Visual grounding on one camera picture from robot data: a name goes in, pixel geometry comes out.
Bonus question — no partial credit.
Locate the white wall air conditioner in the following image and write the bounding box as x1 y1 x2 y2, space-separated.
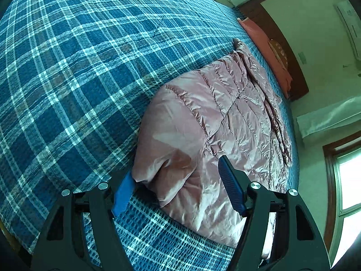
334 1 361 61

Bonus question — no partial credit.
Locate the wall switch plate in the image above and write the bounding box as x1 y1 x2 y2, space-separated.
298 51 307 65

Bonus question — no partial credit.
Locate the pale green curtain valance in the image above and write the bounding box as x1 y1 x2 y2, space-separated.
297 96 361 138

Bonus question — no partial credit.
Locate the pink quilted down jacket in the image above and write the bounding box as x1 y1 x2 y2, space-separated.
132 39 292 247

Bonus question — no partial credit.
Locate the salmon pink pillow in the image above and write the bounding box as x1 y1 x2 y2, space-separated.
237 18 292 98

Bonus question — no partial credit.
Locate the blue plaid bedspread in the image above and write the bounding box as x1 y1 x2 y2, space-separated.
0 0 301 271

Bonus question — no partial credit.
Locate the wood framed window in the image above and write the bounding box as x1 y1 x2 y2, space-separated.
323 131 360 267

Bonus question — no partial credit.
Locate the round brown cushion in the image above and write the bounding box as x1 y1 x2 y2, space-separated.
268 39 288 70

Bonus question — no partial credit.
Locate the dark wooden headboard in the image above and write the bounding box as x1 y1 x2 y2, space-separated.
237 0 309 102

